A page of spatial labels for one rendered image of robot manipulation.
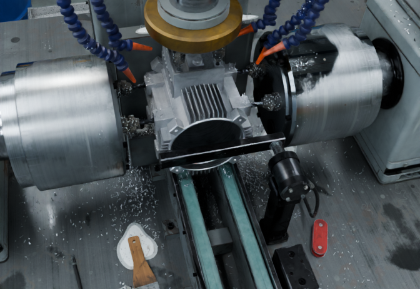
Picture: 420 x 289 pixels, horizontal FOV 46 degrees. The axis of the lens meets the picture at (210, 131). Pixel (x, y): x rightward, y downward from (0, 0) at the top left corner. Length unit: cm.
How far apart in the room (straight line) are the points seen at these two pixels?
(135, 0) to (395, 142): 65
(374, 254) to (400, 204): 16
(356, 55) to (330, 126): 15
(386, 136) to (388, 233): 22
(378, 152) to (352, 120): 23
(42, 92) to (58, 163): 13
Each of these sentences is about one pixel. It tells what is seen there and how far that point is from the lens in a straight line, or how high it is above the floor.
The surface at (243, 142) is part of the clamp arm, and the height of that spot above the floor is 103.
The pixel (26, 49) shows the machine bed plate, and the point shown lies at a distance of 160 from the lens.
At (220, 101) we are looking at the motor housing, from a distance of 97.
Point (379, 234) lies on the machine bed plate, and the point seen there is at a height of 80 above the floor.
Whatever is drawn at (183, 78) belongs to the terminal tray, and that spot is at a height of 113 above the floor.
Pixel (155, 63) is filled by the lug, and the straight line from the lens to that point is 106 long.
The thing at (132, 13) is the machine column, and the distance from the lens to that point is 114.
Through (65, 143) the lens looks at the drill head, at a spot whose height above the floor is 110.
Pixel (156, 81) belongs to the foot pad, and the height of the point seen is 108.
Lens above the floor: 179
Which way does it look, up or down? 49 degrees down
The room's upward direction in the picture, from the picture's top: 4 degrees clockwise
